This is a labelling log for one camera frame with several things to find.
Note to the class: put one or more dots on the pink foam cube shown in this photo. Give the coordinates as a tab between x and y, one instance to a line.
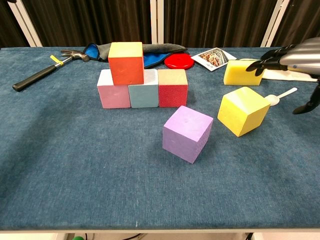
113	96

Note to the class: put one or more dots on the blue table cloth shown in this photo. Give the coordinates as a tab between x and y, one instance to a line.
125	175

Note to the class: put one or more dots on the white plastic spoon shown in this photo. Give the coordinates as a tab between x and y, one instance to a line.
273	100

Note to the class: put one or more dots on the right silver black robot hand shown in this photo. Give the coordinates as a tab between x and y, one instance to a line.
302	57

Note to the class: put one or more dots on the white screen frame post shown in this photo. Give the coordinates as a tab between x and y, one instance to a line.
25	25
157	22
275	25

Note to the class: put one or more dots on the light blue foam cube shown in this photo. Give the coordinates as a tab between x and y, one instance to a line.
143	96

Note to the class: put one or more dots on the orange foam cube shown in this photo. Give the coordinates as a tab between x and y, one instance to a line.
126	70

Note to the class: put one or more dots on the purple foam cube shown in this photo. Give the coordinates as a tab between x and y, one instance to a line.
182	140

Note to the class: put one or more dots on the red plastic disc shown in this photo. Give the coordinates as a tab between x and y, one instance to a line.
178	62

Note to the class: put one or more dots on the grey and blue cloth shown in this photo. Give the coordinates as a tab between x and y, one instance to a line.
160	50

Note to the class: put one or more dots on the yellow sponge block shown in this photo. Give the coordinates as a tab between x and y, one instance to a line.
237	76

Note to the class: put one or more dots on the green round object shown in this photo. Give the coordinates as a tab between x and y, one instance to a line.
79	238

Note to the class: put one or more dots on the red foam cube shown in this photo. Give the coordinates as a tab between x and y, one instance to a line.
172	95

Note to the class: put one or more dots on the yellow foam cube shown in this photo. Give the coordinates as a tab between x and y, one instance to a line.
237	115

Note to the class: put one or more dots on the black pleated curtain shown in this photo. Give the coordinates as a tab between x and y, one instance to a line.
302	20
212	22
7	27
87	20

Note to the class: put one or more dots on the white-bordered photo card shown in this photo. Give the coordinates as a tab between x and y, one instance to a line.
212	58

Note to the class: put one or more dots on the white folded towel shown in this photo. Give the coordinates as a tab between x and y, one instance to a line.
280	75

